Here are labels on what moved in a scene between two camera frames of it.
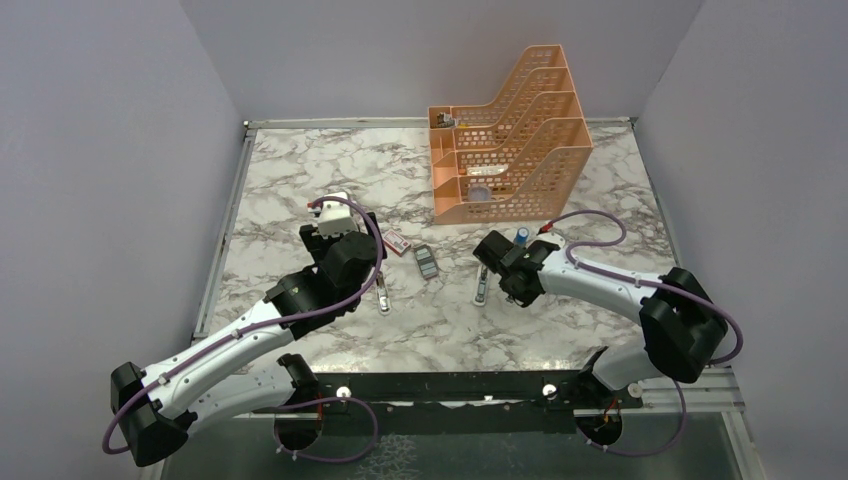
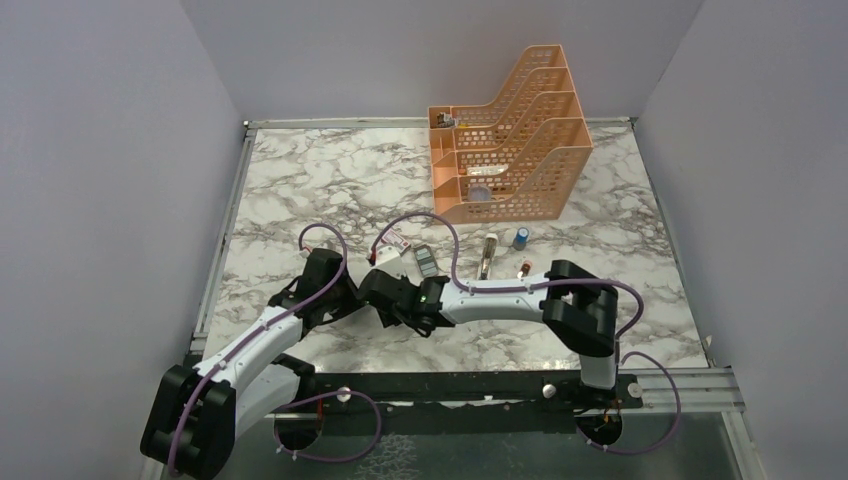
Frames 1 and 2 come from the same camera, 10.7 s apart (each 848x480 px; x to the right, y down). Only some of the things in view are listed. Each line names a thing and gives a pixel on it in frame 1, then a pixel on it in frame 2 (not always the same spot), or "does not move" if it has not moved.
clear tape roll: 480,193 does not move
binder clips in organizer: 443,120 does not move
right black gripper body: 526,295 -> 393,319
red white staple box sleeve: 396,242 does not move
